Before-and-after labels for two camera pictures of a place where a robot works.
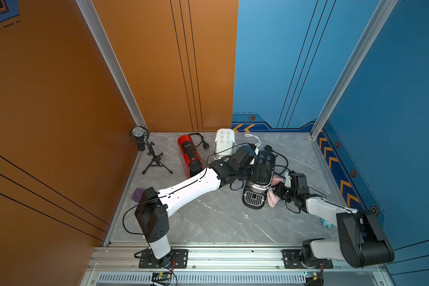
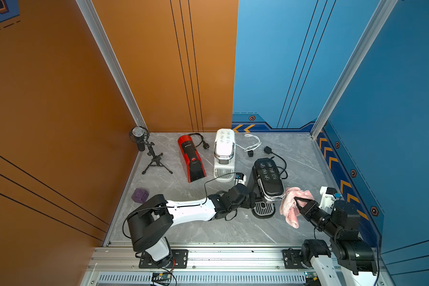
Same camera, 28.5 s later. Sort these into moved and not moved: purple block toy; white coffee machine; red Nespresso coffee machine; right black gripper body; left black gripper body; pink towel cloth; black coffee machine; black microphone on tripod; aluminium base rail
Moved: pink towel cloth; right black gripper body; black coffee machine; left black gripper body
Not moved: black microphone on tripod; purple block toy; white coffee machine; red Nespresso coffee machine; aluminium base rail
